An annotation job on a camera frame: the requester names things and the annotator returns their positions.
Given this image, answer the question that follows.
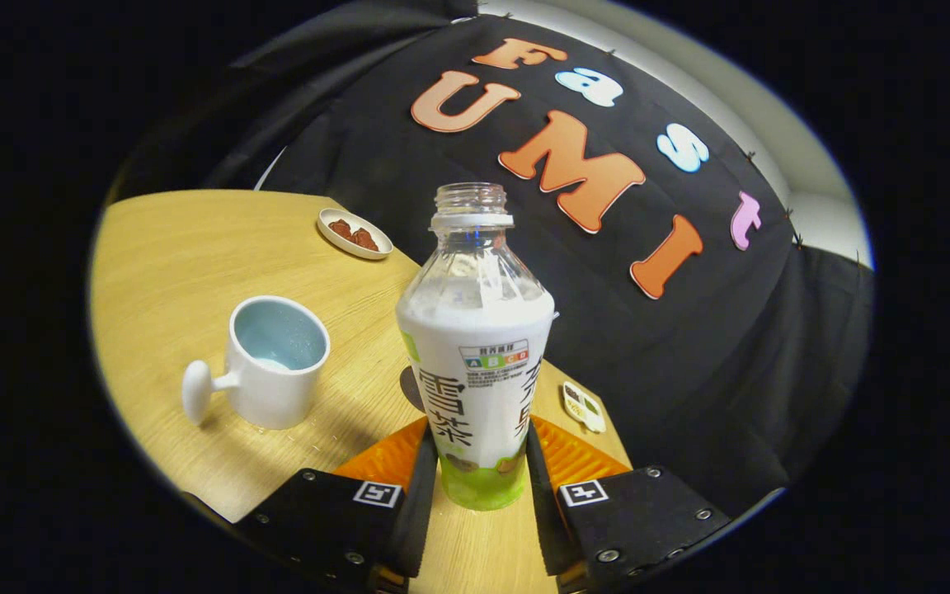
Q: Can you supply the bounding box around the small white plate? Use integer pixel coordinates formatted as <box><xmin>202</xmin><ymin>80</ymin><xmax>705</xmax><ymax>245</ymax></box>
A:
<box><xmin>317</xmin><ymin>208</ymin><xmax>394</xmax><ymax>262</ymax></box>

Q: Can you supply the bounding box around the dark round coaster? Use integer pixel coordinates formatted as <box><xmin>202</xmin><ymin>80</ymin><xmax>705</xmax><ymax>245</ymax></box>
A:
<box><xmin>399</xmin><ymin>365</ymin><xmax>428</xmax><ymax>413</ymax></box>

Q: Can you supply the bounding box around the white divided dish with beans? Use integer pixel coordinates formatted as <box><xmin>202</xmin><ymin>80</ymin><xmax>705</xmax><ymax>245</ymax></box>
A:
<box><xmin>562</xmin><ymin>381</ymin><xmax>607</xmax><ymax>434</ymax></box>

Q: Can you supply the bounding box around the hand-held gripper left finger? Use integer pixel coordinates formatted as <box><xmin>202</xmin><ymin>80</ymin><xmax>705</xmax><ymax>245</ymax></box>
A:
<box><xmin>236</xmin><ymin>417</ymin><xmax>440</xmax><ymax>591</ymax></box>

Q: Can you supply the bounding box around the black backdrop cloth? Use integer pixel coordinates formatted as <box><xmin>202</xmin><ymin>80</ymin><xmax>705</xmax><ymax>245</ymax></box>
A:
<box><xmin>104</xmin><ymin>0</ymin><xmax>876</xmax><ymax>516</ymax></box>

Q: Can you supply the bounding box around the white cup blue inside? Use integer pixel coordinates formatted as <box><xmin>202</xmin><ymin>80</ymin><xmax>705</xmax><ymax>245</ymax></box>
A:
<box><xmin>181</xmin><ymin>295</ymin><xmax>332</xmax><ymax>431</ymax></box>

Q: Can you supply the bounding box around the wooden table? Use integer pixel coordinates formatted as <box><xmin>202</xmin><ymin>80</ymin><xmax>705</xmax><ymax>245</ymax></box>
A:
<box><xmin>89</xmin><ymin>190</ymin><xmax>633</xmax><ymax>594</ymax></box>

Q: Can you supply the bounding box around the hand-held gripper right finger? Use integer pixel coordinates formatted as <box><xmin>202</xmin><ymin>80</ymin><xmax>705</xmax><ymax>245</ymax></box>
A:
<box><xmin>524</xmin><ymin>415</ymin><xmax>731</xmax><ymax>591</ymax></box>

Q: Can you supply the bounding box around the clear juice bottle white label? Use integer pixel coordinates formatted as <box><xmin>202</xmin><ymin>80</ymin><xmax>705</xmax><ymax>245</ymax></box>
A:
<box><xmin>396</xmin><ymin>182</ymin><xmax>558</xmax><ymax>512</ymax></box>

